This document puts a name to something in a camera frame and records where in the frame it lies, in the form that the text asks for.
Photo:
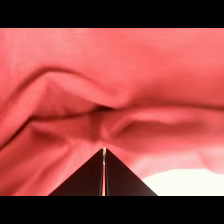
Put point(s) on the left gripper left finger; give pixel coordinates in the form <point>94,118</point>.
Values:
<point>85,180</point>

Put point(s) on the red T-shirt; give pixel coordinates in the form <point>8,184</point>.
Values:
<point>110,73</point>

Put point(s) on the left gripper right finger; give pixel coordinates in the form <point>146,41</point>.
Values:
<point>125,180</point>

